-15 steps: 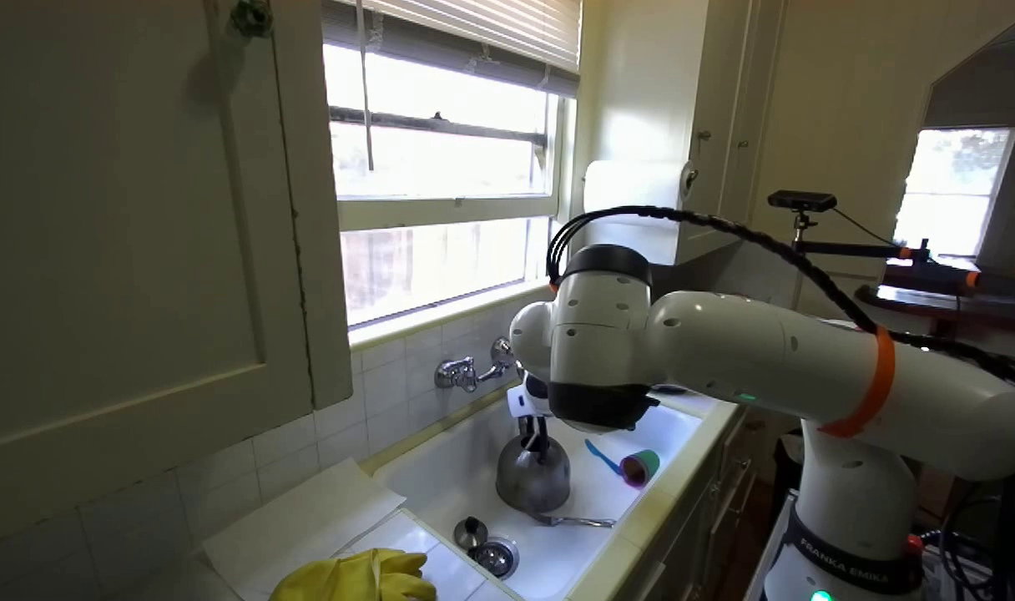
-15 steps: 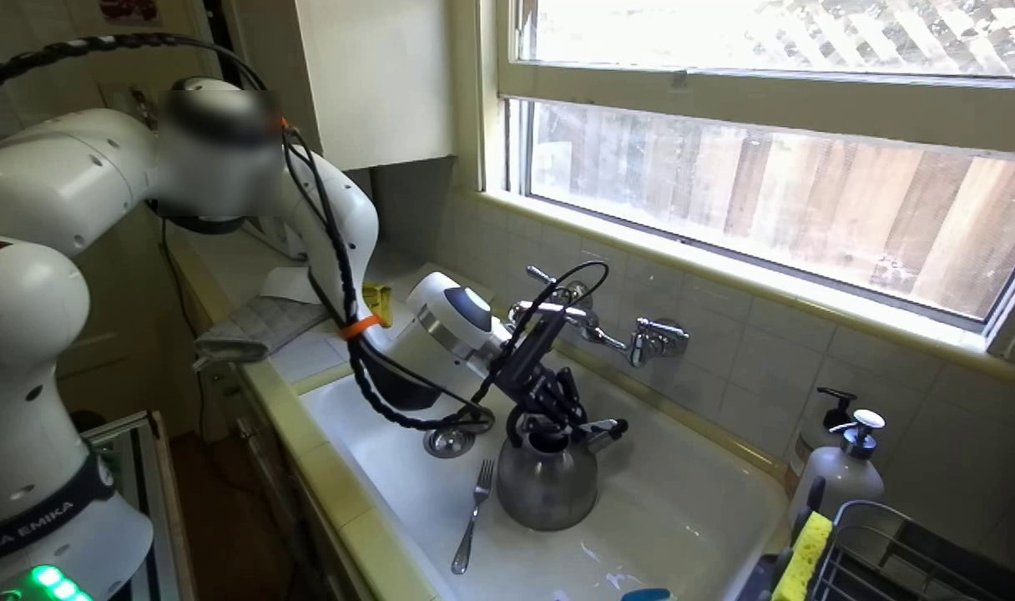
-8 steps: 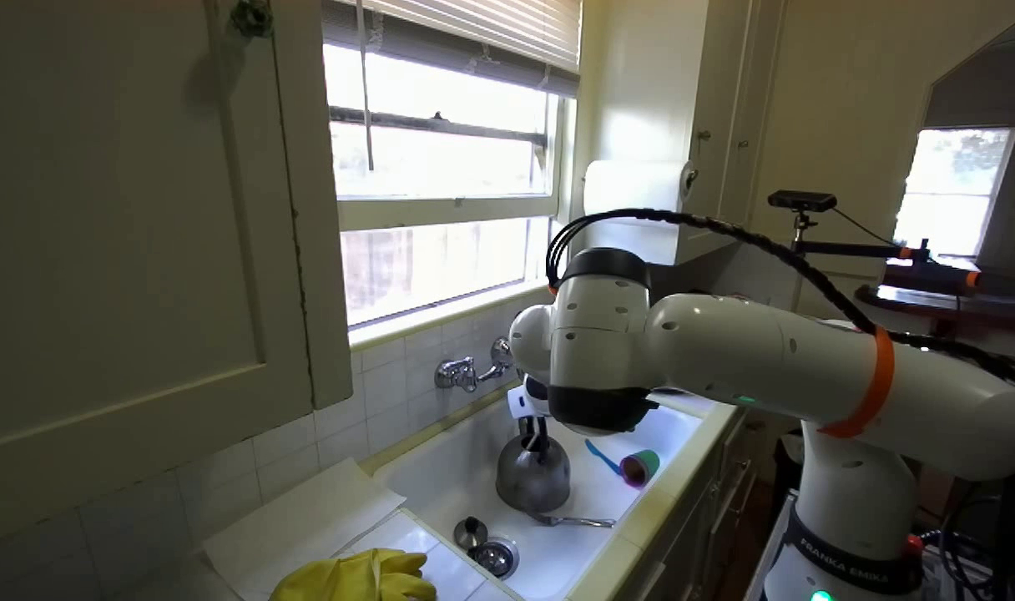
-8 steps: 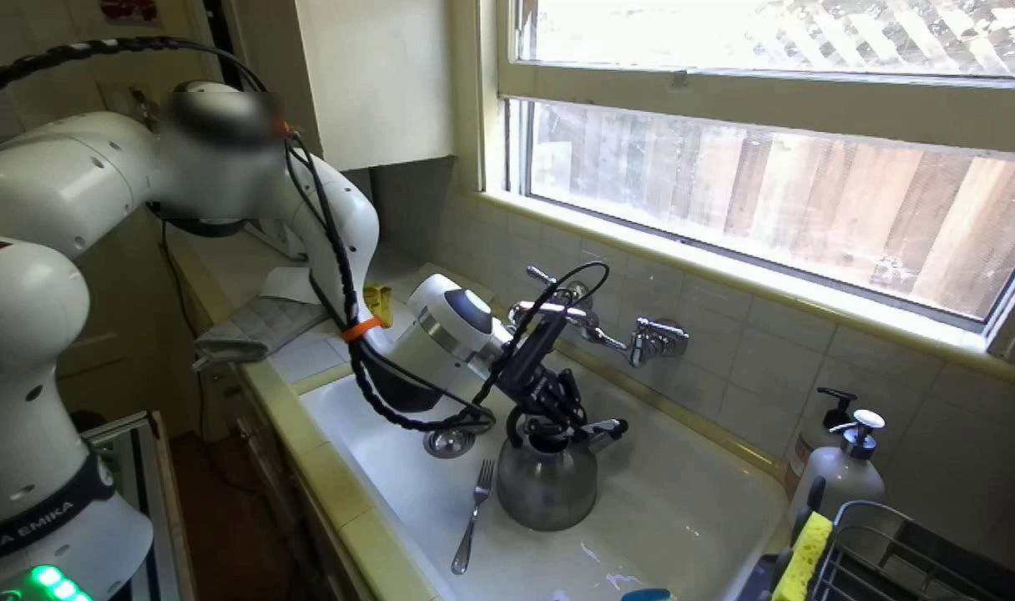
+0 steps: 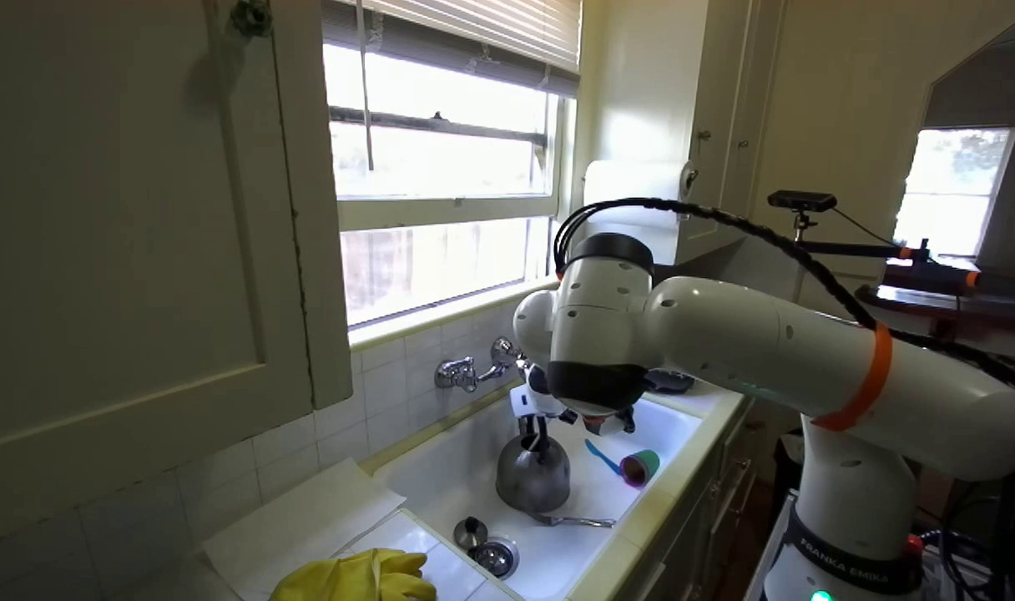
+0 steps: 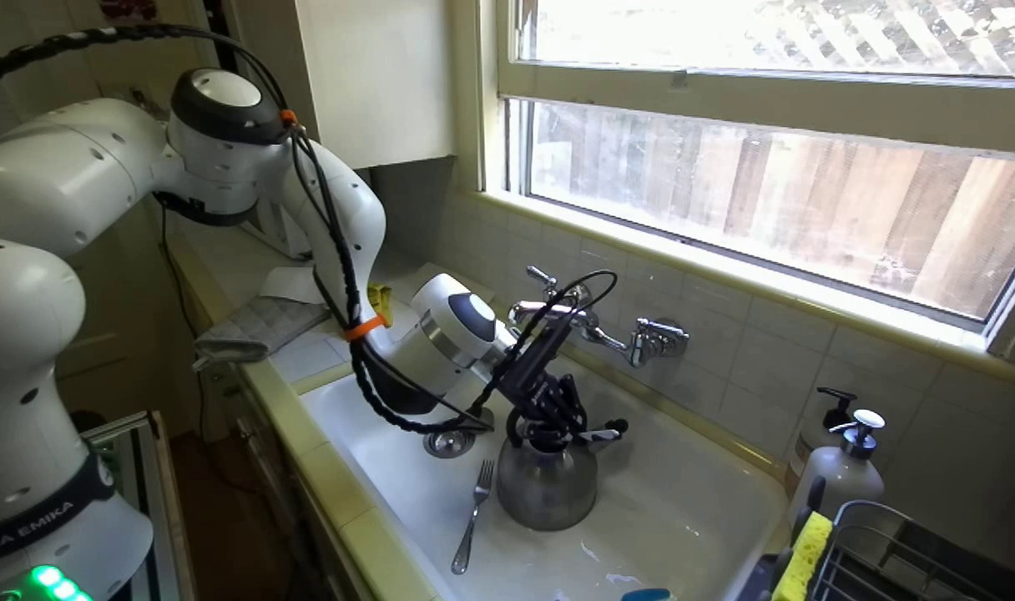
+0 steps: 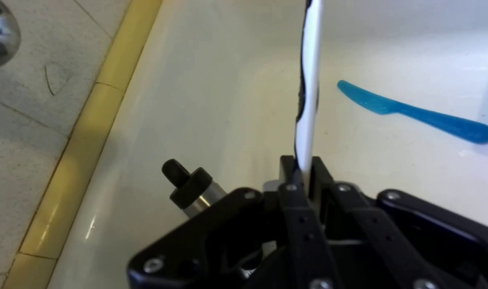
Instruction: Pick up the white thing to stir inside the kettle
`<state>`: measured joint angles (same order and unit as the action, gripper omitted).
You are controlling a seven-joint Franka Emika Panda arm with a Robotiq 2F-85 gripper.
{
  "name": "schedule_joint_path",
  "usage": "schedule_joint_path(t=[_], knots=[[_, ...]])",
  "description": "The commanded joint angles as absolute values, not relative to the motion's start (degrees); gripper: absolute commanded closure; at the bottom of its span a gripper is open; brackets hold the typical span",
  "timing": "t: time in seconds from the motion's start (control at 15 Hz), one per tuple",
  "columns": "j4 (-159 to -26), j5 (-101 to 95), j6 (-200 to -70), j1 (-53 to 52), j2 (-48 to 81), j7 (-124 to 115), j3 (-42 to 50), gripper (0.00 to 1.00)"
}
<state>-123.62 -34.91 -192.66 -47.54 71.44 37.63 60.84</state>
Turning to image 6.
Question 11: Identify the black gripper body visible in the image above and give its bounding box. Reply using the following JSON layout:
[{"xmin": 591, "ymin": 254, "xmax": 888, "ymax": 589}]
[{"xmin": 492, "ymin": 326, "xmax": 580, "ymax": 418}]

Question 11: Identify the stainless steel kettle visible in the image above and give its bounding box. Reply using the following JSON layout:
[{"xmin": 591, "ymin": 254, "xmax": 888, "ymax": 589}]
[{"xmin": 495, "ymin": 409, "xmax": 634, "ymax": 533}]

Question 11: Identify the metal cart frame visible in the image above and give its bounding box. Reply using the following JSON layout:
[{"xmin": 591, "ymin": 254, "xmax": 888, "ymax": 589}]
[{"xmin": 82, "ymin": 409, "xmax": 201, "ymax": 601}]

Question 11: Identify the white ceramic sink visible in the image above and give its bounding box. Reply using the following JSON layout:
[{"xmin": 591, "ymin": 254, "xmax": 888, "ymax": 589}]
[{"xmin": 296, "ymin": 330, "xmax": 796, "ymax": 601}]

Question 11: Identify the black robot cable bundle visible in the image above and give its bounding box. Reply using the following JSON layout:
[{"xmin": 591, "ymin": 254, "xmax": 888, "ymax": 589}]
[{"xmin": 0, "ymin": 18, "xmax": 622, "ymax": 437}]

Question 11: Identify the large kitchen window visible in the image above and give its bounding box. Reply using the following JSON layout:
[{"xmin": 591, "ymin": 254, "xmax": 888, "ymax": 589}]
[{"xmin": 452, "ymin": 0, "xmax": 1015, "ymax": 370}]

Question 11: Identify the dark soap pump bottle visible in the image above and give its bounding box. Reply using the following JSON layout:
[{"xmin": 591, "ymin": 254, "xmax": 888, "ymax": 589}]
[{"xmin": 802, "ymin": 382, "xmax": 862, "ymax": 459}]

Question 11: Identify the round sink drain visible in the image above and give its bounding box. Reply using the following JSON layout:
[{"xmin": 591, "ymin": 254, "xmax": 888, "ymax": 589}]
[{"xmin": 419, "ymin": 426, "xmax": 474, "ymax": 459}]

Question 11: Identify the dark dish rack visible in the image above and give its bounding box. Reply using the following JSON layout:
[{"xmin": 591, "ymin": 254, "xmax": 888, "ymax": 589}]
[{"xmin": 737, "ymin": 497, "xmax": 1015, "ymax": 601}]

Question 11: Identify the chrome wall faucet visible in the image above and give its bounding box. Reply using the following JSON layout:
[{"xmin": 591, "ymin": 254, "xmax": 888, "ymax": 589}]
[{"xmin": 503, "ymin": 263, "xmax": 691, "ymax": 370}]

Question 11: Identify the white soap pump bottle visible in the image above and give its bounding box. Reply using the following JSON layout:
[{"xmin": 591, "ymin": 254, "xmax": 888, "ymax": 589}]
[{"xmin": 790, "ymin": 408, "xmax": 888, "ymax": 538}]

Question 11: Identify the cream lower cabinet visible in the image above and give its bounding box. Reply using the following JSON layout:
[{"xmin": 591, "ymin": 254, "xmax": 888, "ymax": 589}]
[{"xmin": 192, "ymin": 365, "xmax": 362, "ymax": 601}]

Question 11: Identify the metal fork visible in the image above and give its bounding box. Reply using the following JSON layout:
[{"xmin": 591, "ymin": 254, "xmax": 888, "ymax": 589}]
[{"xmin": 448, "ymin": 456, "xmax": 496, "ymax": 578}]

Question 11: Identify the cream upper cabinet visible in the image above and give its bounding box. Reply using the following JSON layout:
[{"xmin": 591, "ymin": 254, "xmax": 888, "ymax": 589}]
[{"xmin": 286, "ymin": 0, "xmax": 457, "ymax": 173}]

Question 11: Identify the cream panel door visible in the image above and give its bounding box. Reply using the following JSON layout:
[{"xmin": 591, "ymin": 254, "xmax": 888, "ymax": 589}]
[{"xmin": 53, "ymin": 0, "xmax": 202, "ymax": 429}]

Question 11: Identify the gray dish cloth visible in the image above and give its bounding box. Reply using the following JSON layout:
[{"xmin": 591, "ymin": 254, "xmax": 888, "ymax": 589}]
[{"xmin": 191, "ymin": 292, "xmax": 331, "ymax": 373}]

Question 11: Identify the wooden fence outside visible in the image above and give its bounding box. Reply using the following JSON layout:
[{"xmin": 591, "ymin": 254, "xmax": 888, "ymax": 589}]
[{"xmin": 527, "ymin": 102, "xmax": 1015, "ymax": 320}]

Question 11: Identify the cream cabinet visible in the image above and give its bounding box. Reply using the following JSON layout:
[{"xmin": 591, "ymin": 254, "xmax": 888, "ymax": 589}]
[
  {"xmin": 286, "ymin": 0, "xmax": 457, "ymax": 173},
  {"xmin": 192, "ymin": 365, "xmax": 362, "ymax": 601}
]

